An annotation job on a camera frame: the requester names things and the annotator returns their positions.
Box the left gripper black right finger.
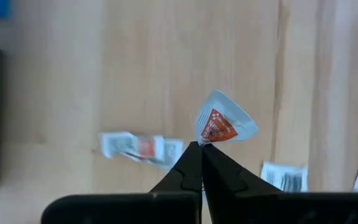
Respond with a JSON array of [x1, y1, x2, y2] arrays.
[[201, 143, 358, 224]]

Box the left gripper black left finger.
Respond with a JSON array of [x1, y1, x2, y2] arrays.
[[40, 141, 203, 224]]

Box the white orange printed packet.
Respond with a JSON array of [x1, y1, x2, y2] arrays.
[[194, 90, 259, 146]]

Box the white red printed packet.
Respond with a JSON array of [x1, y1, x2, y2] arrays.
[[98, 131, 185, 170]]

